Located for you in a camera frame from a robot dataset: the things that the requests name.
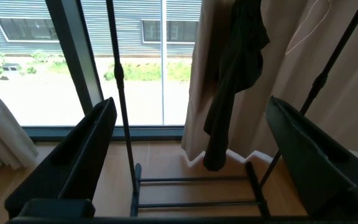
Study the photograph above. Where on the black shorts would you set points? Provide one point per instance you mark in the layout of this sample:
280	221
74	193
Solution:
238	62

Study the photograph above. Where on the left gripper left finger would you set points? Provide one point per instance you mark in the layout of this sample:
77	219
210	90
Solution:
73	174

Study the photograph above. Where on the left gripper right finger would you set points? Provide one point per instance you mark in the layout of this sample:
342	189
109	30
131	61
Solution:
322	180

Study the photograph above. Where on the black clothes rack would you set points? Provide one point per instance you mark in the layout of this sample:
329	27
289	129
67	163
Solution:
121	93

